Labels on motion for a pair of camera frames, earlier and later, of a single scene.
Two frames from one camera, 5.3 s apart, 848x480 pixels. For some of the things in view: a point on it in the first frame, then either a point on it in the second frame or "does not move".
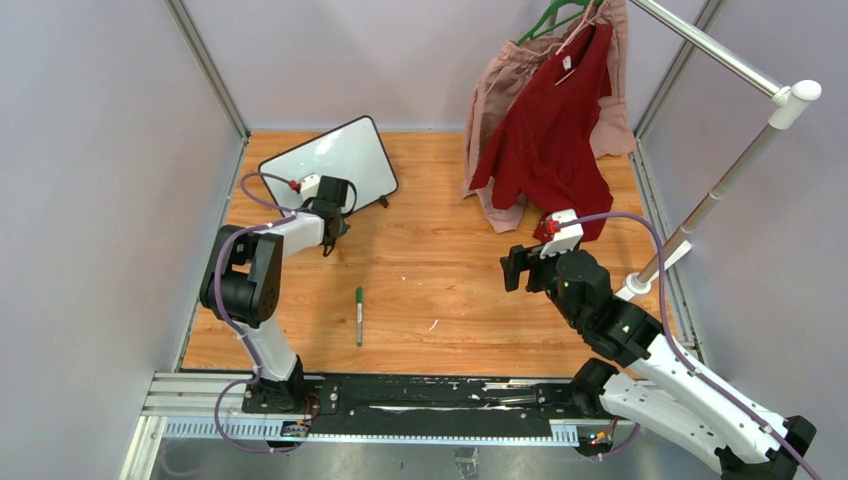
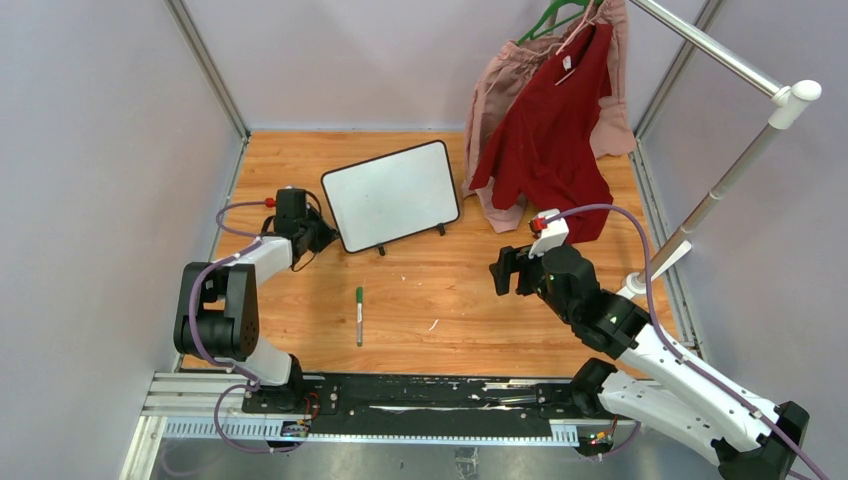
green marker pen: [359, 312] does not move
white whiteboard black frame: [352, 151] -> [384, 199]
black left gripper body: [342, 229] -> [318, 233]
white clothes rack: [789, 104] does not move
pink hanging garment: [502, 72] does not move
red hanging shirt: [552, 146] does not move
